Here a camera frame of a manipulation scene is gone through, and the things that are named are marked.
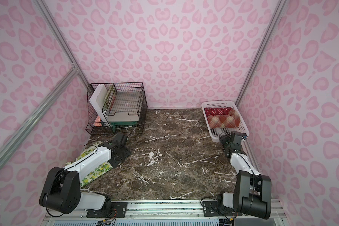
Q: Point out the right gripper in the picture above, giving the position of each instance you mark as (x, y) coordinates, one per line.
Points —
(224, 138)

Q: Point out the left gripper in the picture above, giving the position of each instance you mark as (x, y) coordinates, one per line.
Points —
(113, 144)

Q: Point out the red plaid skirt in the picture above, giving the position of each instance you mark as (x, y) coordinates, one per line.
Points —
(230, 120)

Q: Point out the green lemon print skirt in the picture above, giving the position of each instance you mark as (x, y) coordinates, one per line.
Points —
(97, 171)

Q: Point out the red polka dot skirt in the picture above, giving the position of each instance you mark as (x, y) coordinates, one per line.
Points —
(217, 111)

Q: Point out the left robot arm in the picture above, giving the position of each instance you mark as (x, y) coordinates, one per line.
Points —
(62, 187)

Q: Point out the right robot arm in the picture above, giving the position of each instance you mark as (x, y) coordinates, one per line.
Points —
(252, 192)

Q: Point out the green stand under tray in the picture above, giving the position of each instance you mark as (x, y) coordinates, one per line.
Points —
(118, 125)

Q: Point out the white tray in basket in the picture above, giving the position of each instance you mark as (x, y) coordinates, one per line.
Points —
(127, 107)

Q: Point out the green book in basket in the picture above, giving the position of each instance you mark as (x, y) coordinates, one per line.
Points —
(109, 98)

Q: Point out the white foam board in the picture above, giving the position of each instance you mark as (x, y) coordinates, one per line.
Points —
(97, 100)

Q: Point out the black wire basket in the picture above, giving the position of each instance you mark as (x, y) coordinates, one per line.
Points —
(93, 127)

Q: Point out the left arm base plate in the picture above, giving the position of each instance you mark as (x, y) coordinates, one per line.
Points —
(109, 210)

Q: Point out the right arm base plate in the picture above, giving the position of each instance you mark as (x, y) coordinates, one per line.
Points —
(212, 209)

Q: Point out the aluminium front rail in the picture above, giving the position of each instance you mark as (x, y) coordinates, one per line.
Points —
(167, 213)

